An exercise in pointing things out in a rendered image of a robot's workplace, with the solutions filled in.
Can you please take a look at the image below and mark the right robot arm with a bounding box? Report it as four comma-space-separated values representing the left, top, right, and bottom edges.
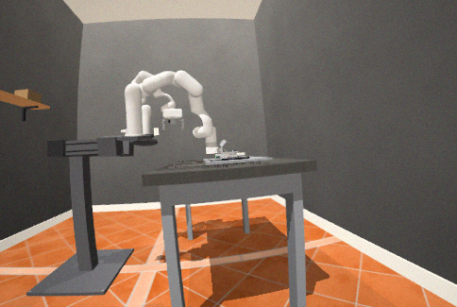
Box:
121, 71, 217, 147

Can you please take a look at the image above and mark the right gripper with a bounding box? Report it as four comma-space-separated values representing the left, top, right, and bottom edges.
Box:
206, 146, 239, 155

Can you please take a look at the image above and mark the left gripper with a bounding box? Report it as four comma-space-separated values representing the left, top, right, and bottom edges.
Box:
162, 108, 184, 131

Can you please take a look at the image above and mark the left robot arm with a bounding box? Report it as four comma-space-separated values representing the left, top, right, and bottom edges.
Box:
131, 71, 176, 134

